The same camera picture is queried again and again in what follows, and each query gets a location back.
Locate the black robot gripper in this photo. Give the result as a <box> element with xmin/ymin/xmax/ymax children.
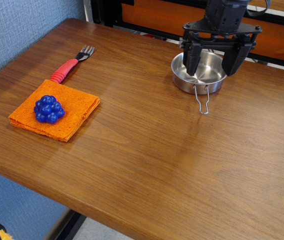
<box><xmin>179</xmin><ymin>0</ymin><xmax>262</xmax><ymax>76</ymax></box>

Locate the silver metal pan with handle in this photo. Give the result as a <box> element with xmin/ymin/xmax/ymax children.
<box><xmin>171</xmin><ymin>51</ymin><xmax>227</xmax><ymax>115</ymax></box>

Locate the orange folded cloth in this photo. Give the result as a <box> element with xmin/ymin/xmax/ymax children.
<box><xmin>9</xmin><ymin>80</ymin><xmax>100</xmax><ymax>142</ymax></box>

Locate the blue toy berry cluster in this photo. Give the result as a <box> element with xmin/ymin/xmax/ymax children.
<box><xmin>34</xmin><ymin>95</ymin><xmax>65</xmax><ymax>124</ymax></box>

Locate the black table leg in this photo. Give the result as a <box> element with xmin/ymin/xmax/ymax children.
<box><xmin>43</xmin><ymin>209</ymin><xmax>86</xmax><ymax>240</ymax></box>

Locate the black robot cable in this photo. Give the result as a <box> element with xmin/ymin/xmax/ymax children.
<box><xmin>245</xmin><ymin>0</ymin><xmax>272</xmax><ymax>18</ymax></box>

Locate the black metal frame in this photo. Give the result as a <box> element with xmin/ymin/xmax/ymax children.
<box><xmin>91</xmin><ymin>0</ymin><xmax>284</xmax><ymax>76</ymax></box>

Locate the red handled black fork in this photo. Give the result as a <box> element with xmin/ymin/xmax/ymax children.
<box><xmin>50</xmin><ymin>45</ymin><xmax>95</xmax><ymax>84</ymax></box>

